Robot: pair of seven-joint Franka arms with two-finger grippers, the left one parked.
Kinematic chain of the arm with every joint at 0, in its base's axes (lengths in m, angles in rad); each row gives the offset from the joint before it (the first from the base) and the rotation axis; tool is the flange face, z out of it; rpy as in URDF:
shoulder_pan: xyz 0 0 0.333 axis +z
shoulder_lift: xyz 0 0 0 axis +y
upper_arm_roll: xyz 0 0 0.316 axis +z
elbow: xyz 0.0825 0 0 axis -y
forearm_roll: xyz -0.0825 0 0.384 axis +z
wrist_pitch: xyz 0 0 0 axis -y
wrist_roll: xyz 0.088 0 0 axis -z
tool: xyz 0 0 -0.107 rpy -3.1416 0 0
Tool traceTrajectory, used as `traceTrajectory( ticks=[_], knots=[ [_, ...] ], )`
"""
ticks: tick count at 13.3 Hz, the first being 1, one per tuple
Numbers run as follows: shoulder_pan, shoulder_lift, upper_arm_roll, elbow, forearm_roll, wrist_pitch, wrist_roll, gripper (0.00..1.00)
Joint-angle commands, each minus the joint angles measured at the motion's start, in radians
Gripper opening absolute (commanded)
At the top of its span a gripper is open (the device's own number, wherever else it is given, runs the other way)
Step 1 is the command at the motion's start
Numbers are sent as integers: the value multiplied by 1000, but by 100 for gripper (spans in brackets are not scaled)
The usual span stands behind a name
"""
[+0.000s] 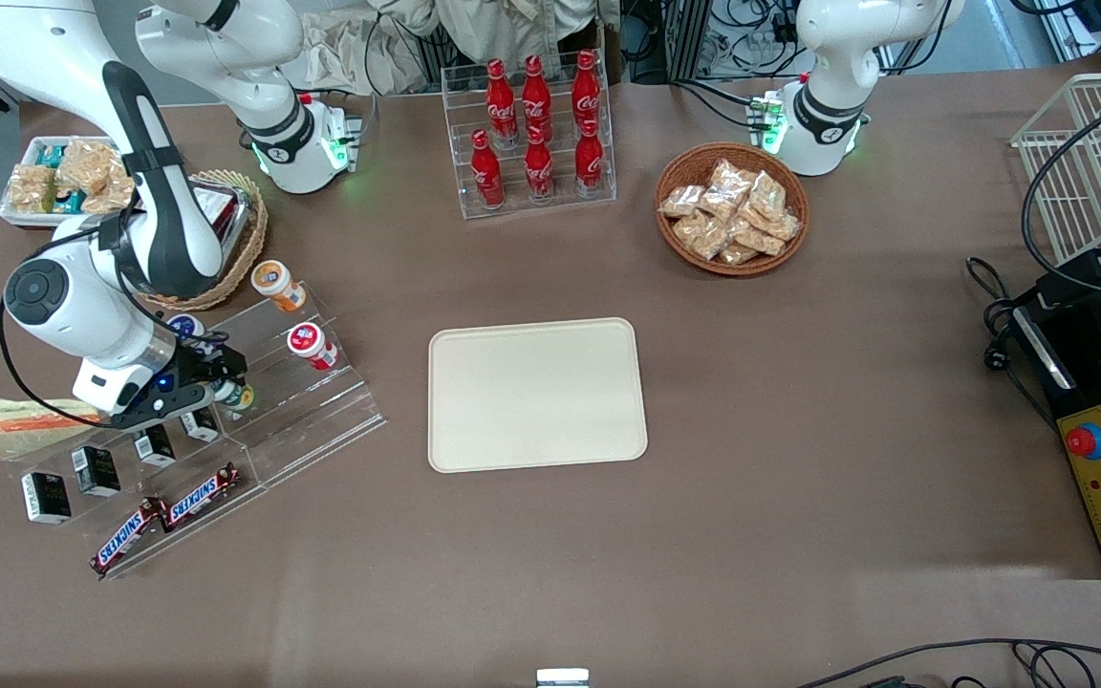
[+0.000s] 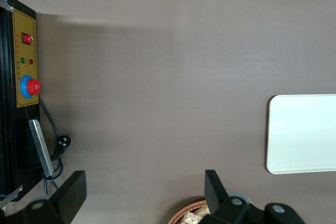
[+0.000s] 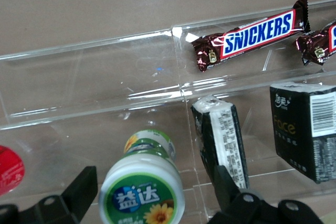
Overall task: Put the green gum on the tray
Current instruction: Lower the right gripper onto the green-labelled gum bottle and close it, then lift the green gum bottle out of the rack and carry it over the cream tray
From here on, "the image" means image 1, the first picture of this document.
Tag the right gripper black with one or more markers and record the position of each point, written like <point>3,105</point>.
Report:
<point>199,364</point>

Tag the green gum bottle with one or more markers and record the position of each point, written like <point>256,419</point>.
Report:
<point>233,394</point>

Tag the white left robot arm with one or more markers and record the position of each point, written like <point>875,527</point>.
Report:
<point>837,57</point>

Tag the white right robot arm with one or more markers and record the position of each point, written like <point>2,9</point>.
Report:
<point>63,315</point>

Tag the purple gum bottle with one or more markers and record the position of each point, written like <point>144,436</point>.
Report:
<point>185,325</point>

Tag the red gum bottle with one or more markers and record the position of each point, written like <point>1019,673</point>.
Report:
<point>312,345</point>

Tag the orange gum bottle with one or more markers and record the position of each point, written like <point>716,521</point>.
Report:
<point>275,284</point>

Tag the beige plastic tray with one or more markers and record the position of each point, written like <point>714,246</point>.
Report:
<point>536,394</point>

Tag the small black box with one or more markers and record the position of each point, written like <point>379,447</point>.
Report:
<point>96,470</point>
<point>200,425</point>
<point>46,497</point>
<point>155,446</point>

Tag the black and yellow control box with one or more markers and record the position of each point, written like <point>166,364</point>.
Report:
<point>1100,382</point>

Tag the clear acrylic stepped stand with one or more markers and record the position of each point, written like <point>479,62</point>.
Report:
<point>321,411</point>

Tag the Snickers bar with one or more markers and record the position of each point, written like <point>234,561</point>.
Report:
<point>200,497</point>
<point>127,537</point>

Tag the oval light wicker basket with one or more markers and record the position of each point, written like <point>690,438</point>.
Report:
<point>249,248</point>

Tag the red emergency stop button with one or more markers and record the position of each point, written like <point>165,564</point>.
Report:
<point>1086,441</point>

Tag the clear plastic clamshell container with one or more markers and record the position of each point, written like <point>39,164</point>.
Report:
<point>243,215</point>

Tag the white and red carton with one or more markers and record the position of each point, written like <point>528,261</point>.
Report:
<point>216,205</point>

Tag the beige rice cracker packet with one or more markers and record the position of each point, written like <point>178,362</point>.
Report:
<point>32,186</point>
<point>85,162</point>
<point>116,196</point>

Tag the flat wrapped sandwich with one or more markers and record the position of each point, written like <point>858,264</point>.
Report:
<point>15,435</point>

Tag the blue snack packet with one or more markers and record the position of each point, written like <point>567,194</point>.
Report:
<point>52,153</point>
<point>70,202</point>

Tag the white rectangular bin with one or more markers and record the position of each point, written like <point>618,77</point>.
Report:
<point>15,215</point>

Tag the clear packet of biscuits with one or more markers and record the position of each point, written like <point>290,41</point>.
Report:
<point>691,227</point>
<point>766,194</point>
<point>720,204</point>
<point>738,254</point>
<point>759,239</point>
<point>785,226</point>
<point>682,201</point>
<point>730,177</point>
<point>711,241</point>

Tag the red Coca-Cola bottle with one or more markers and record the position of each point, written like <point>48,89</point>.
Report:
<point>538,167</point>
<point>586,91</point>
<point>501,105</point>
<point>536,96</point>
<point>486,172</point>
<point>590,161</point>

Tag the beige cloth bag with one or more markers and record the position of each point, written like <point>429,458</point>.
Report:
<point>335,53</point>

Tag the clear acrylic bottle rack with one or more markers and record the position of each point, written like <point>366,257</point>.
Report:
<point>560,205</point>

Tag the round brown wicker basket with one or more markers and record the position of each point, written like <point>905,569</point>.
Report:
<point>680,162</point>

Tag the small white object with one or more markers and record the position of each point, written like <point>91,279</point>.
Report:
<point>562,677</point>

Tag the aluminium frame post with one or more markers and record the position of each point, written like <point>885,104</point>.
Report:
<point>687,38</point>

